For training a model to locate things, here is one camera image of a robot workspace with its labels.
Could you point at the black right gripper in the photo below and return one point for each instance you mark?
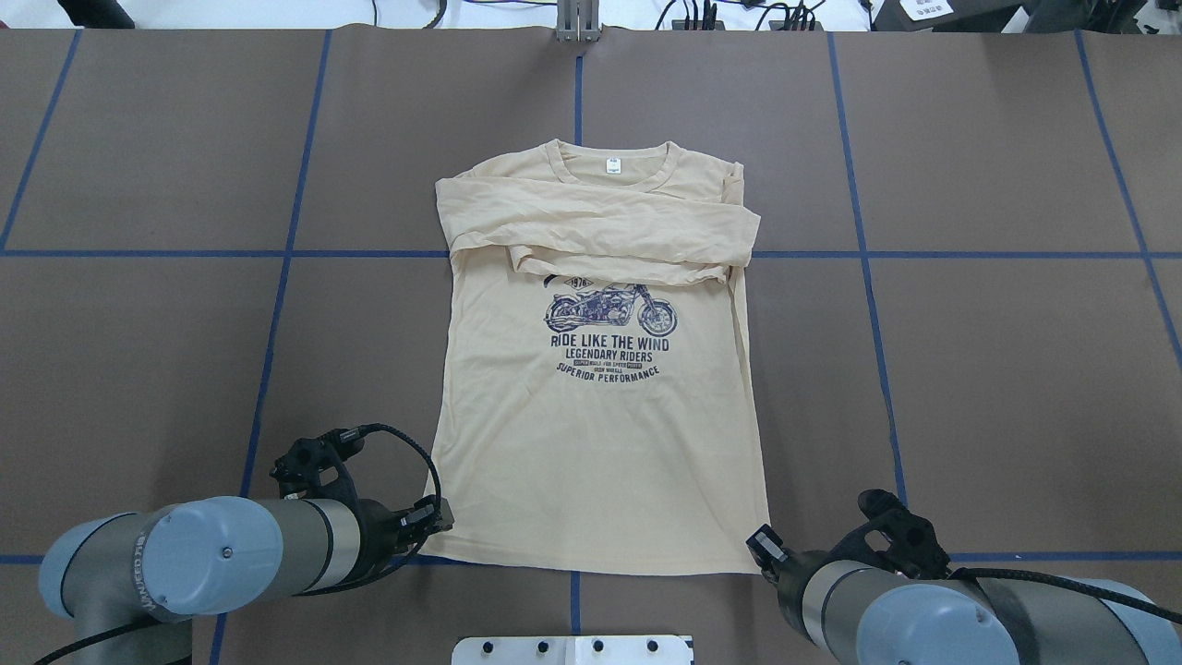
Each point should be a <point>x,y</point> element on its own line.
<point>788,573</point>

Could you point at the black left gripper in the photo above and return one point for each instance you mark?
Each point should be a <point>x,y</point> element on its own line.
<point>379,533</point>

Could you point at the beige long-sleeve printed shirt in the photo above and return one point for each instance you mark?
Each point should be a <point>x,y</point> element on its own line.
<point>597,408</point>

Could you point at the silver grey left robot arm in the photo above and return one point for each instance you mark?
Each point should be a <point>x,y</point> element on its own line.
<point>133,583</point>

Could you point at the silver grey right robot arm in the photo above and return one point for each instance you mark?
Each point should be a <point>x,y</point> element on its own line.
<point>860,609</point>

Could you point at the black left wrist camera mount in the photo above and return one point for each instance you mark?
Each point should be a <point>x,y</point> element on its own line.
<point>314,468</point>

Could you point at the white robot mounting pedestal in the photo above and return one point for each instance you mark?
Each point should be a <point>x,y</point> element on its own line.
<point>575,649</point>

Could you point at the aluminium frame post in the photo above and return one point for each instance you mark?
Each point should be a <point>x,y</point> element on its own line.
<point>578,21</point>

